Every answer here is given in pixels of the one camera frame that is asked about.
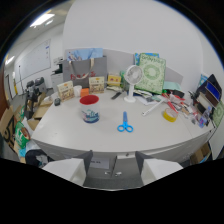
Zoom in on blue scissors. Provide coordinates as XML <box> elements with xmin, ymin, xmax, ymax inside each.
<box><xmin>116</xmin><ymin>111</ymin><xmax>134</xmax><ymax>133</ymax></box>

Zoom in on yellow tape roll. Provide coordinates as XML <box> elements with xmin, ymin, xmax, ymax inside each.
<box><xmin>162</xmin><ymin>107</ymin><xmax>179</xmax><ymax>123</ymax></box>

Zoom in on white stick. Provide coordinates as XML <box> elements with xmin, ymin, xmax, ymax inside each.
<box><xmin>141</xmin><ymin>99</ymin><xmax>166</xmax><ymax>117</ymax></box>

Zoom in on green snack bag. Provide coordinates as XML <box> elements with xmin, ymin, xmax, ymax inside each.
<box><xmin>14</xmin><ymin>121</ymin><xmax>32</xmax><ymax>149</ymax></box>

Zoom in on red rimmed printed cup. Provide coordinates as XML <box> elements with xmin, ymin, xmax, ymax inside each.
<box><xmin>79</xmin><ymin>94</ymin><xmax>101</xmax><ymax>124</ymax></box>

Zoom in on cardboard box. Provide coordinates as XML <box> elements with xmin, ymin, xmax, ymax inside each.
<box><xmin>0</xmin><ymin>105</ymin><xmax>23</xmax><ymax>154</ymax></box>

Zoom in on small orange box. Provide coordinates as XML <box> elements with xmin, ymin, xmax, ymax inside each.
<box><xmin>80</xmin><ymin>87</ymin><xmax>90</xmax><ymax>98</ymax></box>

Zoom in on brown printed box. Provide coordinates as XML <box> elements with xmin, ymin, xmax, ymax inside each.
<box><xmin>56</xmin><ymin>80</ymin><xmax>76</xmax><ymax>102</ymax></box>
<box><xmin>88</xmin><ymin>76</ymin><xmax>106</xmax><ymax>94</ymax></box>

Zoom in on black remote control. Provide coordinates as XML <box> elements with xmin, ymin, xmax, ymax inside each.
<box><xmin>110</xmin><ymin>91</ymin><xmax>123</xmax><ymax>101</ymax></box>

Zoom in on black office chair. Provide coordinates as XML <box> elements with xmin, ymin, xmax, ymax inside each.
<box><xmin>23</xmin><ymin>77</ymin><xmax>46</xmax><ymax>120</ymax></box>

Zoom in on white desk fan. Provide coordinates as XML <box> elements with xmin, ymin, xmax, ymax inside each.
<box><xmin>123</xmin><ymin>64</ymin><xmax>144</xmax><ymax>103</ymax></box>

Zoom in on green patterned book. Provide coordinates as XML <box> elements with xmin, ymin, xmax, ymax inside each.
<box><xmin>134</xmin><ymin>52</ymin><xmax>167</xmax><ymax>95</ymax></box>

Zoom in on white printer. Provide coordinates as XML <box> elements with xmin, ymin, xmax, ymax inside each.
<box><xmin>50</xmin><ymin>57</ymin><xmax>66</xmax><ymax>93</ymax></box>

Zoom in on yellow printed box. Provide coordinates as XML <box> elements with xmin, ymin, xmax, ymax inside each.
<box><xmin>107</xmin><ymin>73</ymin><xmax>122</xmax><ymax>88</ymax></box>

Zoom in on grey paper gift bag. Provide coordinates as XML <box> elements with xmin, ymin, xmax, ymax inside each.
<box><xmin>68</xmin><ymin>55</ymin><xmax>109</xmax><ymax>88</ymax></box>

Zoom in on whiteboard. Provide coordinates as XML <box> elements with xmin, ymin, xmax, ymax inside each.
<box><xmin>17</xmin><ymin>38</ymin><xmax>52</xmax><ymax>81</ymax></box>

